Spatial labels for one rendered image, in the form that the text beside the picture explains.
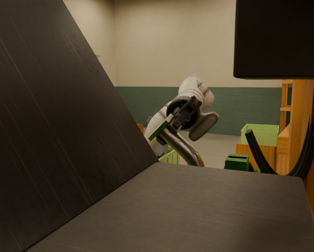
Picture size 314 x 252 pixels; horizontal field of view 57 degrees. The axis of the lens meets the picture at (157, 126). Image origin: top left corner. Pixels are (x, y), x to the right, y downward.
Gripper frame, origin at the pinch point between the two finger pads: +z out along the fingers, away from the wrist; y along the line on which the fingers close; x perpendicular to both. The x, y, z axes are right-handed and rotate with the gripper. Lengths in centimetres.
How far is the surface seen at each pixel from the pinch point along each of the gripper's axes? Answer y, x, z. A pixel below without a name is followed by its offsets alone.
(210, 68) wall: -137, 10, -727
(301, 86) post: 20, 22, -43
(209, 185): 10.9, 5.1, 24.9
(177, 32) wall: -134, -123, -768
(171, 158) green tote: -57, 18, -93
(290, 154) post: 4, 35, -39
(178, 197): 9.9, 2.8, 29.1
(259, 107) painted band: -114, 163, -679
